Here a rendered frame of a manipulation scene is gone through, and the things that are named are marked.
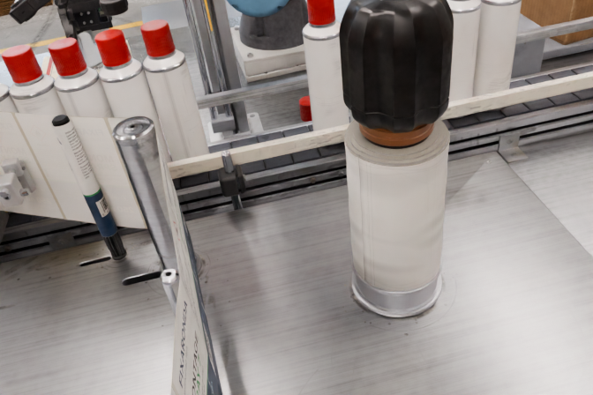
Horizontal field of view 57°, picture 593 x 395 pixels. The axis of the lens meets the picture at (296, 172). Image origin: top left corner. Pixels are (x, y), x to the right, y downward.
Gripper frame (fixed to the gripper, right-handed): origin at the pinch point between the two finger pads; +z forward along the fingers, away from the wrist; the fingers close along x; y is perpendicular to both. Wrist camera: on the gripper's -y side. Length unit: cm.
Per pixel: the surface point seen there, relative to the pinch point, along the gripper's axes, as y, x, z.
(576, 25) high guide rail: 74, -38, -9
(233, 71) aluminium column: 24.5, -26.3, -6.8
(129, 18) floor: -11, 281, 88
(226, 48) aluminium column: 24.1, -26.3, -10.6
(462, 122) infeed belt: 53, -43, -1
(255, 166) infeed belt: 23.8, -41.7, 0.0
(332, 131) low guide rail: 34, -43, -4
